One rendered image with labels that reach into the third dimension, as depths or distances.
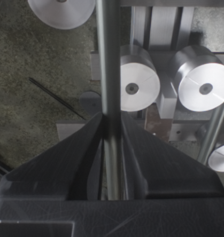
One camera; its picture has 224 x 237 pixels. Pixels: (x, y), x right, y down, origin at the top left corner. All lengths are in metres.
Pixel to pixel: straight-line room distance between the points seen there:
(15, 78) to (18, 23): 0.07
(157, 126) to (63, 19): 0.14
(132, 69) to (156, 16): 0.07
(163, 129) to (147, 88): 0.07
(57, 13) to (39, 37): 0.11
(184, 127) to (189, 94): 0.09
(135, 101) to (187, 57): 0.06
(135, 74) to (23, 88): 0.18
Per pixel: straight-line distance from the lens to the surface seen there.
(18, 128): 0.37
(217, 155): 0.28
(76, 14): 0.18
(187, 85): 0.20
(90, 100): 0.31
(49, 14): 0.18
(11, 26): 0.29
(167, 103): 0.20
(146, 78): 0.19
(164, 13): 0.24
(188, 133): 0.31
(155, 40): 0.24
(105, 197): 0.45
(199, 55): 0.22
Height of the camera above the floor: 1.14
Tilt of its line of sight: 52 degrees down
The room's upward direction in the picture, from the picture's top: 180 degrees counter-clockwise
